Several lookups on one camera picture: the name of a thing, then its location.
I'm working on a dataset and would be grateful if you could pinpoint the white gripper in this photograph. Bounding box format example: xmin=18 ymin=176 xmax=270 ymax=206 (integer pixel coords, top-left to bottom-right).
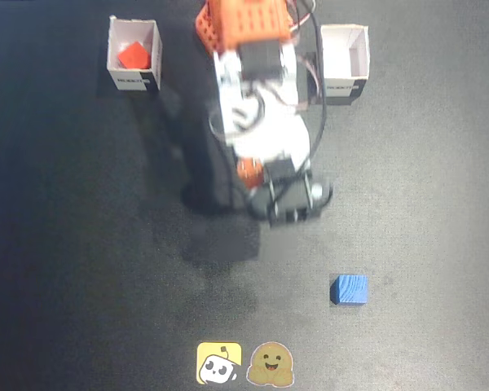
xmin=231 ymin=116 xmax=313 ymax=191

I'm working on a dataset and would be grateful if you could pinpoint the blue wooden cube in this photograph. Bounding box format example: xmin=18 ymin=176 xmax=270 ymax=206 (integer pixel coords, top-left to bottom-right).
xmin=329 ymin=275 xmax=368 ymax=305

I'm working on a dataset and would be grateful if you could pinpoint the red cube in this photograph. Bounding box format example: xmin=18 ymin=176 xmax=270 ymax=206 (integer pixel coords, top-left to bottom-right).
xmin=117 ymin=40 xmax=152 ymax=69

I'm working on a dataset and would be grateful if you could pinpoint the orange robot base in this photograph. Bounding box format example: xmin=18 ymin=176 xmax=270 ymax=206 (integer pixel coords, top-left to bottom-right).
xmin=195 ymin=0 xmax=294 ymax=54

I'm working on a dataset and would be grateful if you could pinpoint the white cardboard box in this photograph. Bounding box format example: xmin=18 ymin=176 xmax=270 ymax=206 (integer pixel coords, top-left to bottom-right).
xmin=107 ymin=15 xmax=163 ymax=92
xmin=315 ymin=24 xmax=370 ymax=99

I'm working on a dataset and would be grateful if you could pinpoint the yellow robot face sticker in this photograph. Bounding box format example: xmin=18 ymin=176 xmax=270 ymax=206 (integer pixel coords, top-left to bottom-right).
xmin=196 ymin=341 xmax=243 ymax=384

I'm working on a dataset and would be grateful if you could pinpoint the hugging face emoji sticker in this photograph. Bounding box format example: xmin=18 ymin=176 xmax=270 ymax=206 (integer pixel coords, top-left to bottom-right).
xmin=246 ymin=340 xmax=295 ymax=387

